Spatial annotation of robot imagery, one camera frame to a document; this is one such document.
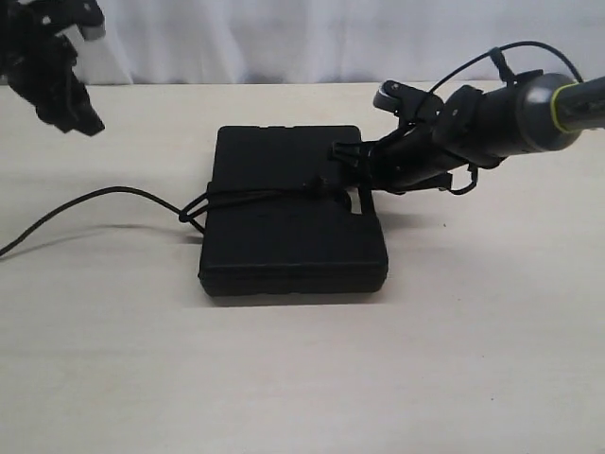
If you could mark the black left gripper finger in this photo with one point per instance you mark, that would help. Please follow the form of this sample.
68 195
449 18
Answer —
81 117

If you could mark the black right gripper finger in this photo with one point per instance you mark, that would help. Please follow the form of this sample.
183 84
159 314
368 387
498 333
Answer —
351 154
361 200

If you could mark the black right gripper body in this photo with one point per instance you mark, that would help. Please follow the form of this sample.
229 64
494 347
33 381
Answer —
407 159

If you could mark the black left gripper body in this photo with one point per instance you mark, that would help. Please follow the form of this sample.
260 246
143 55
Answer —
37 59

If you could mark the black plastic carrying case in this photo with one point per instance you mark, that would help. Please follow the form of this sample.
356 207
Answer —
263 235

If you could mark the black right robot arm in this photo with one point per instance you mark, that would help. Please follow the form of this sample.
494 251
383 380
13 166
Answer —
443 143

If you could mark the white backdrop curtain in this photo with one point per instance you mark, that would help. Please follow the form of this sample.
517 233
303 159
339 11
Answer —
216 42

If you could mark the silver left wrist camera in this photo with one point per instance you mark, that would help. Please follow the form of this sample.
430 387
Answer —
86 33

